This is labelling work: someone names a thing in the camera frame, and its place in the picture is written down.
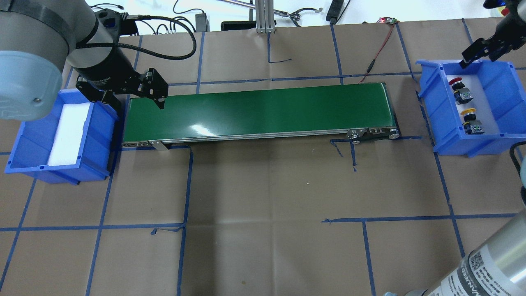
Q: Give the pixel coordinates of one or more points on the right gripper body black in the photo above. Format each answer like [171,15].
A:
[506,28]

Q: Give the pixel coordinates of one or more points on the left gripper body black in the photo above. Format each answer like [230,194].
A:
[107,65]

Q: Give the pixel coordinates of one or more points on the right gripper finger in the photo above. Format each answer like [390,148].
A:
[475,51]

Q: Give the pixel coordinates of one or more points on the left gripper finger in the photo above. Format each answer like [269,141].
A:
[109,99]
[160,102]

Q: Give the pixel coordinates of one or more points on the red push button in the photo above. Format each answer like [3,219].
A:
[461,93]

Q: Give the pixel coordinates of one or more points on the yellow push button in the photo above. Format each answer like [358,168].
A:
[471,125]

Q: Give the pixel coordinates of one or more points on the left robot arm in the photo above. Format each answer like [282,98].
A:
[38,37]

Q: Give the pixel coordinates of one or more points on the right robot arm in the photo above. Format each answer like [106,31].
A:
[496,267]

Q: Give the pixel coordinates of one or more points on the left blue plastic bin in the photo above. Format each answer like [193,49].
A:
[70,145]

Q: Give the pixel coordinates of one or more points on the blue plastic bin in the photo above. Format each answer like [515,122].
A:
[472,107]
[70,145]

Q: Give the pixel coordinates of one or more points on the right blue plastic bin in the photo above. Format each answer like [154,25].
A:
[472,107]

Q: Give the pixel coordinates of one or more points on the black power adapter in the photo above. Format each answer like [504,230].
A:
[202,23]

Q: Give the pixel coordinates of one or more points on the green conveyor belt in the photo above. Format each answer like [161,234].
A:
[361,111]

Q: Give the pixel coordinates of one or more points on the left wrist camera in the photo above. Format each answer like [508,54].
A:
[117,23]

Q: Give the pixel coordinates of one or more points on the aluminium frame post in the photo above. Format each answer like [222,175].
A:
[264,10]

